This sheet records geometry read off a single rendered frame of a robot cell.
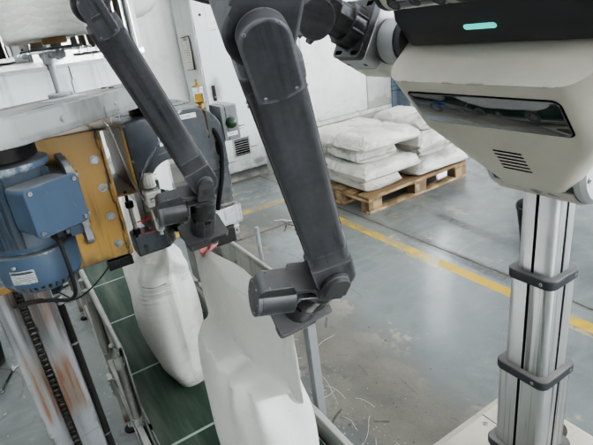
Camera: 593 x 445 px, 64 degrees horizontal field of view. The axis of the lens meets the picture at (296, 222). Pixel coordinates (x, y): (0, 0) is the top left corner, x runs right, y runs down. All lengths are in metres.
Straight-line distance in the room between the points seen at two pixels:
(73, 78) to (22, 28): 2.95
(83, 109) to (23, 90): 2.84
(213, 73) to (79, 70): 1.49
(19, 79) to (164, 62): 1.93
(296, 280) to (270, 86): 0.36
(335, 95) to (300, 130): 6.03
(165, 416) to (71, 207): 0.96
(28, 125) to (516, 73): 0.80
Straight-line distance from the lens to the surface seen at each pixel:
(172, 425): 1.69
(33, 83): 3.89
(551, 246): 1.11
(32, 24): 0.97
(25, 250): 1.02
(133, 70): 0.90
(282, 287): 0.67
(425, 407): 2.15
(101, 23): 0.85
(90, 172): 1.19
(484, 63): 0.85
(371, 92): 6.86
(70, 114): 1.03
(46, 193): 0.92
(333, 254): 0.61
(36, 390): 1.44
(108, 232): 1.24
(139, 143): 1.20
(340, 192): 4.12
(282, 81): 0.38
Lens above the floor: 1.50
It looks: 23 degrees down
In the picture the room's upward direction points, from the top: 8 degrees counter-clockwise
